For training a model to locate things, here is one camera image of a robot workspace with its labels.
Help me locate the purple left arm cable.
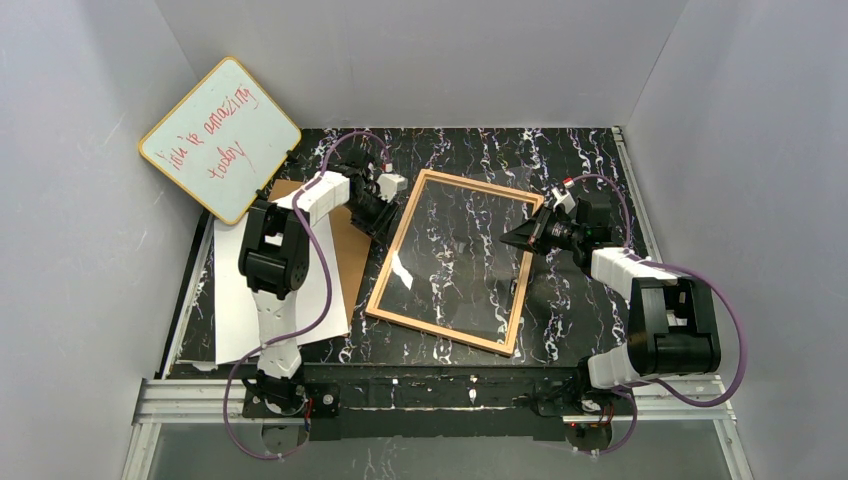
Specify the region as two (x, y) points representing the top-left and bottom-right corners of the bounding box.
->
(222, 129), (395, 463)

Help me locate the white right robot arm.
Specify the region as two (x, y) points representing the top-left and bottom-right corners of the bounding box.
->
(500, 191), (721, 392)

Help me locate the printed colour photo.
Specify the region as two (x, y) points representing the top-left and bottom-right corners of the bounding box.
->
(213, 216), (349, 365)

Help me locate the brown frame backing board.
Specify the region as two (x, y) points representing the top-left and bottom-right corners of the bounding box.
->
(298, 207), (372, 323)

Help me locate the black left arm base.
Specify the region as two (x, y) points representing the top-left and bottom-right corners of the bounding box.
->
(242, 378), (340, 419)

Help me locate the clear frame glass sheet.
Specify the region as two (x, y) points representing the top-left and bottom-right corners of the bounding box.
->
(374, 165), (538, 346)

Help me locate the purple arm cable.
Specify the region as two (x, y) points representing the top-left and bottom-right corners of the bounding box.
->
(222, 129), (395, 463)
(563, 173), (750, 457)

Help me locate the aluminium mounting rail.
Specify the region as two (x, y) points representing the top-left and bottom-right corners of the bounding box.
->
(132, 374), (738, 427)

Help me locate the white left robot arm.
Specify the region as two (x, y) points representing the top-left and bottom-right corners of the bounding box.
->
(238, 150), (408, 379)

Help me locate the yellow-edged whiteboard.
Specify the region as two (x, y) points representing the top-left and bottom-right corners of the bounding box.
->
(138, 56), (302, 225)

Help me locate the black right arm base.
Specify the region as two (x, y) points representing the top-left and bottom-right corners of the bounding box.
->
(530, 378), (633, 420)

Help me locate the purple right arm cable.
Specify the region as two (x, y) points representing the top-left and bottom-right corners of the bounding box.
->
(563, 173), (750, 457)

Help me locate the wooden picture frame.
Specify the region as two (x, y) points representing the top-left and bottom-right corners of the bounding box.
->
(364, 168), (546, 359)

